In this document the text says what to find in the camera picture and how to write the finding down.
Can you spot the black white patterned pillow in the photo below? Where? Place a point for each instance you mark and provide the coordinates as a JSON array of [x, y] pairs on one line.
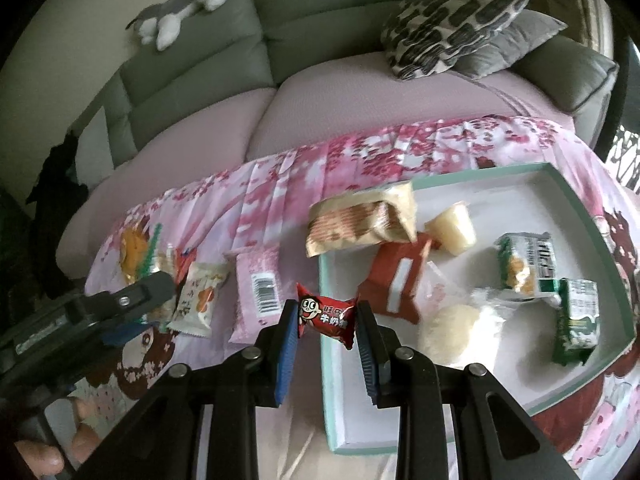
[[450, 20]]

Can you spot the pink snack packet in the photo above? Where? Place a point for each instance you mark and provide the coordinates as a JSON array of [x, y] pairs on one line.
[[255, 280]]

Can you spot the pink sofa cover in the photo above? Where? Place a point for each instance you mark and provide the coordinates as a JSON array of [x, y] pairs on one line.
[[325, 110]]

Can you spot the beige red snack packet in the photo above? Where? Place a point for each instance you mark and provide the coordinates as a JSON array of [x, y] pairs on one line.
[[360, 220]]

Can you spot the pink floral printed blanket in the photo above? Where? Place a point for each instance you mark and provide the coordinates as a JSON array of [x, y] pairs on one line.
[[280, 190]]

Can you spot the yellow snack packet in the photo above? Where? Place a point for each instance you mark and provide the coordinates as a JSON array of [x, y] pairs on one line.
[[132, 252]]

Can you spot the clear green-edged snack packet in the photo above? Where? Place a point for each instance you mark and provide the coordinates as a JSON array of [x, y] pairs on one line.
[[162, 260]]

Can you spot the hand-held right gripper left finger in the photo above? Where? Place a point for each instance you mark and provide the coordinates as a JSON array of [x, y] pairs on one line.
[[285, 355]]

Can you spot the white box with teal rim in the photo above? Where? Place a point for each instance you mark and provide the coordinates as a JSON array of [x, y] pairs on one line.
[[500, 195]]

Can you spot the pale square cushion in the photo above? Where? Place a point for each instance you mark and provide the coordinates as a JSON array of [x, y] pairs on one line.
[[97, 135]]

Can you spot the black metal railing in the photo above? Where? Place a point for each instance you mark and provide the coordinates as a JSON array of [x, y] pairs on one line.
[[625, 155]]

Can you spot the plain grey pillow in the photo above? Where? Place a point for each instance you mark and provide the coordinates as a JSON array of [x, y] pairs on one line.
[[525, 35]]

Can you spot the red candy packet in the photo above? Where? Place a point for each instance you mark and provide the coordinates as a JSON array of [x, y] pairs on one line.
[[184, 262], [325, 317]]

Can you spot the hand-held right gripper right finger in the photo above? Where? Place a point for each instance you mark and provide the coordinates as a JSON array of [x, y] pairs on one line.
[[369, 367]]

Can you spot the long green white snack packet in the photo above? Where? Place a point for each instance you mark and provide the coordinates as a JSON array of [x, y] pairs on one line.
[[575, 325]]

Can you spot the beige patterned curtain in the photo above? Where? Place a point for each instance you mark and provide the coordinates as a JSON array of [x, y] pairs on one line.
[[585, 0]]

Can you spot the small green snack packet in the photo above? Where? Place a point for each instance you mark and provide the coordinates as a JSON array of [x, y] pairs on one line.
[[525, 265]]

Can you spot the red-brown snack packet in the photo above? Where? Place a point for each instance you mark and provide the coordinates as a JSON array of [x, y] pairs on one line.
[[395, 275]]

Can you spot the grey sofa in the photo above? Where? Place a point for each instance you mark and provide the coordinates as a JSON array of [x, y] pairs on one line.
[[325, 15]]

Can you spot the white flower print packet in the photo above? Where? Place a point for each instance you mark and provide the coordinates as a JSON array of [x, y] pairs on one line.
[[200, 300]]

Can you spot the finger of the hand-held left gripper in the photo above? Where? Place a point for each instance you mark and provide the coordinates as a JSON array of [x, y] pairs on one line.
[[135, 296], [125, 333]]

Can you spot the pale jelly cup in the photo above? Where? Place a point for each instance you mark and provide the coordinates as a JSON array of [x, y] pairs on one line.
[[452, 230]]

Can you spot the grey white plush toy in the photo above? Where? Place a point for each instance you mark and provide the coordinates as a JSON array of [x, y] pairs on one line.
[[167, 30]]

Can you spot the clear packet with white ball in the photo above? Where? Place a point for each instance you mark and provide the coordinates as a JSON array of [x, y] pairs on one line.
[[455, 330]]

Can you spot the person's left hand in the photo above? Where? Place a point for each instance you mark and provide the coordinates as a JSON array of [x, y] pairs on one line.
[[85, 435]]

